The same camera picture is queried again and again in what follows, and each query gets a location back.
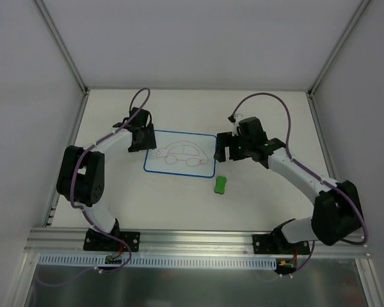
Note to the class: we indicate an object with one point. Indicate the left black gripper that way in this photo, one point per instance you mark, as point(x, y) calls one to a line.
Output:
point(146, 141)

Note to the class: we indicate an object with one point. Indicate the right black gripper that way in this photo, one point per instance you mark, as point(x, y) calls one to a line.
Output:
point(232, 147)

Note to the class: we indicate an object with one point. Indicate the blue framed whiteboard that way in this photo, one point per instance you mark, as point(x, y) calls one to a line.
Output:
point(182, 154)

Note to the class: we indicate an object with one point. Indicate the green bone-shaped eraser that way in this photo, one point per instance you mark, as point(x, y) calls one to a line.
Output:
point(220, 185)

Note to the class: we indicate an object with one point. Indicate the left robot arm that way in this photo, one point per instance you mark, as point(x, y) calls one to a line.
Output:
point(82, 179)

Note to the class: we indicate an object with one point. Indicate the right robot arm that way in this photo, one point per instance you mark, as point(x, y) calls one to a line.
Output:
point(336, 205)

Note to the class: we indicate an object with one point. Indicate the left small circuit board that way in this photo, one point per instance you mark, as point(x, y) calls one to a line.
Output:
point(112, 258)

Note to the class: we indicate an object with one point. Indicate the small circuit board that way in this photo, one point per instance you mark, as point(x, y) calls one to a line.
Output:
point(292, 264)
point(112, 258)

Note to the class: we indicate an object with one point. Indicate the right small circuit board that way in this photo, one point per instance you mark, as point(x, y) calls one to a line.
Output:
point(292, 264)

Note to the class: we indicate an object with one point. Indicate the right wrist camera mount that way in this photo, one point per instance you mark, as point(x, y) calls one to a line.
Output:
point(235, 119)

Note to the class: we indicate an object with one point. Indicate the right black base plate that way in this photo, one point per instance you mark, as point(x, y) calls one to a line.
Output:
point(262, 244)

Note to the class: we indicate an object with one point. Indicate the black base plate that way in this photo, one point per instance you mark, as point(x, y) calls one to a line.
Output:
point(95, 241)
point(262, 244)

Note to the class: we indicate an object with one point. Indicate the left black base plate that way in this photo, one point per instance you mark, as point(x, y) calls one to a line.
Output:
point(95, 241)

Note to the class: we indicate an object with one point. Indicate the aluminium mounting rail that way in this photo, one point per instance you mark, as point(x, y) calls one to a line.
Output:
point(179, 242)

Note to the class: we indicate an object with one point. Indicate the left aluminium frame post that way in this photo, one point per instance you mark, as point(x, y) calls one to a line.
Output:
point(60, 43)

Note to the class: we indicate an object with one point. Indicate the aluminium frame post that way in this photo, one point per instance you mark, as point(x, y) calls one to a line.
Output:
point(341, 41)
point(60, 43)

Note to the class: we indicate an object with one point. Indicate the white slotted cable duct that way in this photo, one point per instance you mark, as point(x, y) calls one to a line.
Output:
point(158, 261)

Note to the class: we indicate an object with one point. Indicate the right aluminium frame post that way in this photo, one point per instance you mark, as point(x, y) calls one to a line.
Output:
point(341, 41)

